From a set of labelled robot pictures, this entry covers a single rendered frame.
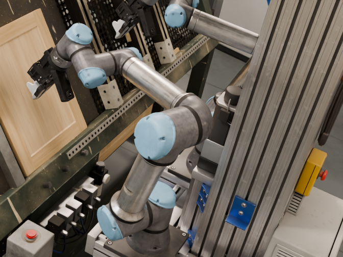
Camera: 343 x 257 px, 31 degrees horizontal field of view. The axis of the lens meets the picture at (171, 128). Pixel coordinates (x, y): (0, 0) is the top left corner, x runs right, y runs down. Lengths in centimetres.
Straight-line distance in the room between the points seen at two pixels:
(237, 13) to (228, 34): 327
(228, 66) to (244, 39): 326
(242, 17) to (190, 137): 384
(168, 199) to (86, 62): 50
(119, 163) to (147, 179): 232
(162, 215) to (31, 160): 76
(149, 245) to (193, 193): 25
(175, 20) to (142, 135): 63
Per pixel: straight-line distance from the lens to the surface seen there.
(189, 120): 163
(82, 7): 286
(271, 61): 178
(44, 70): 205
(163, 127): 158
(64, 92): 204
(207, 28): 217
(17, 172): 247
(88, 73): 187
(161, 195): 198
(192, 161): 245
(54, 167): 261
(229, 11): 546
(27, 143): 255
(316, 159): 201
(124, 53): 195
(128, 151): 417
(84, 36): 191
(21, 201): 247
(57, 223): 254
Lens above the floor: 258
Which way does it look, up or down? 35 degrees down
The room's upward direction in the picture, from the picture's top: 14 degrees clockwise
